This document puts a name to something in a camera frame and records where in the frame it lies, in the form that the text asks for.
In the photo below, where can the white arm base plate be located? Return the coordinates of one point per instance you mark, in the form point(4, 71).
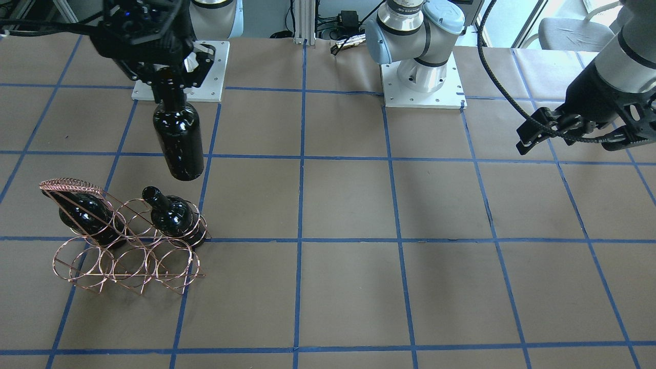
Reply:
point(206, 68)
point(408, 84)

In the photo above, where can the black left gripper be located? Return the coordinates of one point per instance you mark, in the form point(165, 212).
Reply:
point(588, 95)

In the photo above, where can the dark glass wine bottle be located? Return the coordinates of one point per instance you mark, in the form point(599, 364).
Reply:
point(177, 125)

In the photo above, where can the dark bottle under basket handle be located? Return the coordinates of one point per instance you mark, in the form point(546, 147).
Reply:
point(87, 215)

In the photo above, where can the black power adapter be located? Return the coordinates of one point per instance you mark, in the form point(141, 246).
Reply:
point(348, 19)

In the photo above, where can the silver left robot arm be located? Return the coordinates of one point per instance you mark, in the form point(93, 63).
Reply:
point(426, 31)

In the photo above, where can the copper wire wine basket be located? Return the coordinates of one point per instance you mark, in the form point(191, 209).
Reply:
point(148, 256)

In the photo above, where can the dark bottle in basket corner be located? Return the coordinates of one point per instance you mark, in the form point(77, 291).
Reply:
point(175, 217)

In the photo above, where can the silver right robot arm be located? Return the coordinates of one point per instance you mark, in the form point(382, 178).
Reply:
point(211, 20)

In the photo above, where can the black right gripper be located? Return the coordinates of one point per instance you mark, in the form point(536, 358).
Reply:
point(134, 68)

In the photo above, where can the grey office chair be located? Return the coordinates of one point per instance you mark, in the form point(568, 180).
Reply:
point(569, 34)

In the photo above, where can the aluminium frame post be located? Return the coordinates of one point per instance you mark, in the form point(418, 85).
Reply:
point(304, 21)

